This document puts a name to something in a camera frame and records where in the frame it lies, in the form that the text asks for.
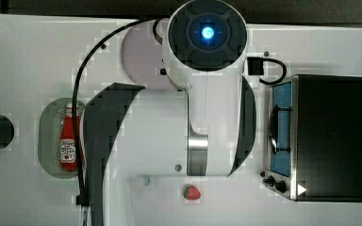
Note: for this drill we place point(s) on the red plush ketchup bottle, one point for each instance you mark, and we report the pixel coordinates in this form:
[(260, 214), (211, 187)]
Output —
[(67, 154)]

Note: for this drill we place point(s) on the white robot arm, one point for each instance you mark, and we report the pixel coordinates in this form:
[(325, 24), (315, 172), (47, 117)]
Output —
[(202, 125)]

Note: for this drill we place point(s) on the green oval strainer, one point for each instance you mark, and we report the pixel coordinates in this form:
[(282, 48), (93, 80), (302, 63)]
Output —
[(50, 127)]

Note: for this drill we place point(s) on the grey round plate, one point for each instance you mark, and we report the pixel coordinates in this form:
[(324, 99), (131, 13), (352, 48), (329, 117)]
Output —
[(142, 58)]

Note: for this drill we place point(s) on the green cup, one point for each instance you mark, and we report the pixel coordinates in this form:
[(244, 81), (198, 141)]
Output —
[(146, 180)]

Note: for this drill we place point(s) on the red plush strawberry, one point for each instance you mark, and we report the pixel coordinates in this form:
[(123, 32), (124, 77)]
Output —
[(191, 193)]

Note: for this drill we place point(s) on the stainless toaster oven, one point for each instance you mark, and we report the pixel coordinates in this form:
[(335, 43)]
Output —
[(314, 139)]

